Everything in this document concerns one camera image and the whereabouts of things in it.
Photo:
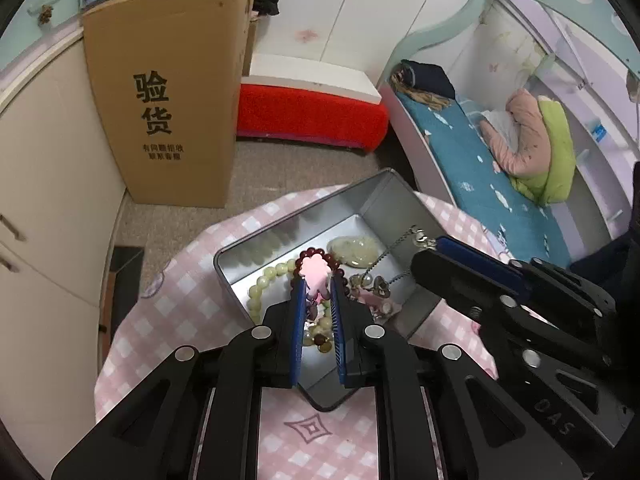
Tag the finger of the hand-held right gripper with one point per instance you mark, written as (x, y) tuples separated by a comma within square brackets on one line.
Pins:
[(450, 275), (482, 264)]

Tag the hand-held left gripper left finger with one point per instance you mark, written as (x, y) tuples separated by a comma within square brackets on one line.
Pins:
[(298, 330)]

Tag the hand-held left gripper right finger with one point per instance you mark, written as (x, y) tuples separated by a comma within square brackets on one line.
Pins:
[(340, 330)]

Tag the grey metal tin box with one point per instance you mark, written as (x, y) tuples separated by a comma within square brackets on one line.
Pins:
[(380, 200)]

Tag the pale jade pendant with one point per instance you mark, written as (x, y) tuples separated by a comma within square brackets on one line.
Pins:
[(355, 250)]

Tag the teal printed bed mattress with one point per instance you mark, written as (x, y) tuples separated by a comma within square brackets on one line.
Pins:
[(450, 145)]

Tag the pink checked tablecloth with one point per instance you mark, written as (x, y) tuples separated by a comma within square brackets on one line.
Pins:
[(170, 285)]

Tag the green quilt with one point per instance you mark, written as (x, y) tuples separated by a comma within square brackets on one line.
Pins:
[(557, 150)]

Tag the white pillow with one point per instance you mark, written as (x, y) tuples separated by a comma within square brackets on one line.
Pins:
[(500, 127)]

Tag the pink quilt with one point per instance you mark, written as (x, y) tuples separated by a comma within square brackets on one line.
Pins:
[(520, 120)]

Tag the small blue box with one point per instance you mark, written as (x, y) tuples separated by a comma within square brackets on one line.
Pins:
[(599, 132)]

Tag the folded tan clothes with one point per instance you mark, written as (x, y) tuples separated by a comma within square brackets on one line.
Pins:
[(425, 101)]

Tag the dark brown floor box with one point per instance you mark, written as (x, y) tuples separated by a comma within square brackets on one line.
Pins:
[(125, 280)]

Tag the folded dark clothes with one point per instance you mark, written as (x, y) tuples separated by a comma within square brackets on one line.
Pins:
[(430, 77)]

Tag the red storage bench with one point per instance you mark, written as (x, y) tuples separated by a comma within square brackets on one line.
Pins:
[(300, 115)]

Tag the white bench top cushion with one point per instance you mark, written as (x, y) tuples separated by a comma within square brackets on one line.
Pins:
[(305, 77)]

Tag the white wardrobe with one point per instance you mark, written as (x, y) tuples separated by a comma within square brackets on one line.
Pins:
[(380, 10)]

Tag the pale pink flower sticker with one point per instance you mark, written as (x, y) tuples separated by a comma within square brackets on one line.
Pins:
[(307, 36)]

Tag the cream cabinet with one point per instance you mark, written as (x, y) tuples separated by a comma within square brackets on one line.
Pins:
[(50, 185)]

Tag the large cardboard box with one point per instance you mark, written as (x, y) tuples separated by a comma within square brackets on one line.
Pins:
[(165, 60)]

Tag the small teal drawer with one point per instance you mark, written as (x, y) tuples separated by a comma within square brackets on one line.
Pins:
[(65, 10)]

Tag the pine cone drawer knob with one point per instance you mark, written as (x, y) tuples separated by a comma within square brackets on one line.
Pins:
[(46, 14)]

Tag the teal curved bed frame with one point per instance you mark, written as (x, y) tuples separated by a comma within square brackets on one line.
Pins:
[(450, 20)]

